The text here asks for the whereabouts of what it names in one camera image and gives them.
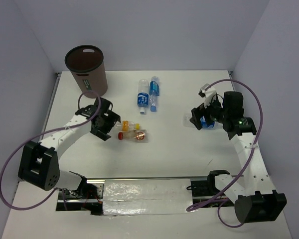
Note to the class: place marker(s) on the blue label bottle white cap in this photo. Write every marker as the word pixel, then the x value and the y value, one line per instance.
pixel 143 96

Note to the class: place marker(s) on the brown cylindrical waste bin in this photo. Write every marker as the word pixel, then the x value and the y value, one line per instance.
pixel 86 64

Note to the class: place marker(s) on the silver foil tape sheet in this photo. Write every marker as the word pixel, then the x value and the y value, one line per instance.
pixel 146 197

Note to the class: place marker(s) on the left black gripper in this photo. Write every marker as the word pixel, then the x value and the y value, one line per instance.
pixel 111 118

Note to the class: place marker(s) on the bottle with red cap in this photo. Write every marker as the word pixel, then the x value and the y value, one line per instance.
pixel 136 136

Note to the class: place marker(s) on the clear bottle blue cap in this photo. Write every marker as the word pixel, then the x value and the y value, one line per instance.
pixel 153 93

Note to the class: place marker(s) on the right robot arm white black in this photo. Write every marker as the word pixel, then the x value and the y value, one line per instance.
pixel 252 192

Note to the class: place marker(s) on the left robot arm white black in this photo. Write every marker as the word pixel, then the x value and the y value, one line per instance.
pixel 39 163

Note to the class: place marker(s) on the bottle with yellow cap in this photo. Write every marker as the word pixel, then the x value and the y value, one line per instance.
pixel 126 125

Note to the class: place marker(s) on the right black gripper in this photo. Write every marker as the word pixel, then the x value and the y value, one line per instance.
pixel 200 111

